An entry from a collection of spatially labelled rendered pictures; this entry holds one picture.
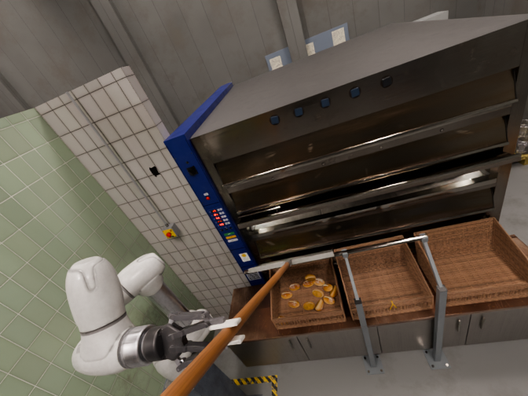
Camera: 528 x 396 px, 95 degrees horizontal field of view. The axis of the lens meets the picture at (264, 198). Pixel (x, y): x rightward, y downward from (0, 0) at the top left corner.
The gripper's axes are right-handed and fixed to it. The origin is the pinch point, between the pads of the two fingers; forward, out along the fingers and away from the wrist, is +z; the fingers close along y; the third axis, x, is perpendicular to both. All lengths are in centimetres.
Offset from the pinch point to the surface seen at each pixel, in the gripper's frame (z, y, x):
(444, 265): 108, 35, -166
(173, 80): -184, -361, -350
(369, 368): 33, 106, -174
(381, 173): 73, -42, -121
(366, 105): 69, -79, -91
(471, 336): 108, 86, -162
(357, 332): 30, 67, -147
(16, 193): -126, -72, -40
